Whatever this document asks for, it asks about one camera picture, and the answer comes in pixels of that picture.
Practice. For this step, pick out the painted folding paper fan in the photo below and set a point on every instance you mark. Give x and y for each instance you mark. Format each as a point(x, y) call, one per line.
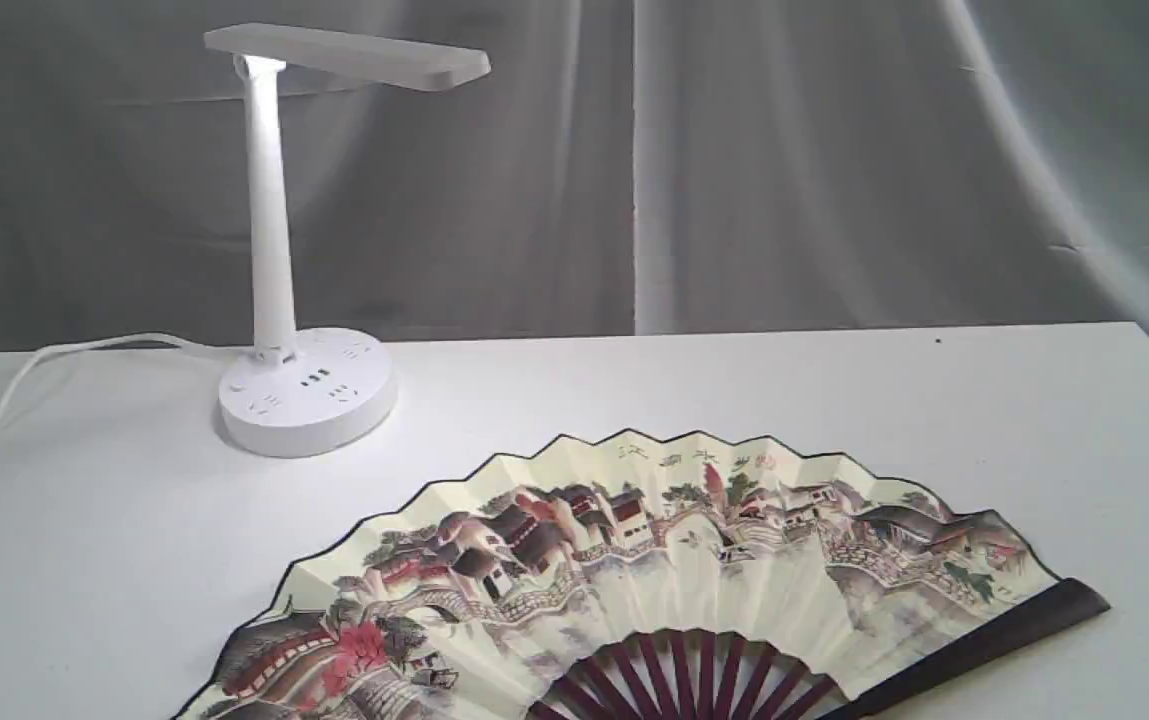
point(644, 578)

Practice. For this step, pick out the white desk lamp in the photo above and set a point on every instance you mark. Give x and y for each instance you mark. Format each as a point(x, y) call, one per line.
point(306, 392)

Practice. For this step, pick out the grey backdrop curtain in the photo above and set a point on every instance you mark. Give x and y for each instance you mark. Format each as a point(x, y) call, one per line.
point(627, 167)

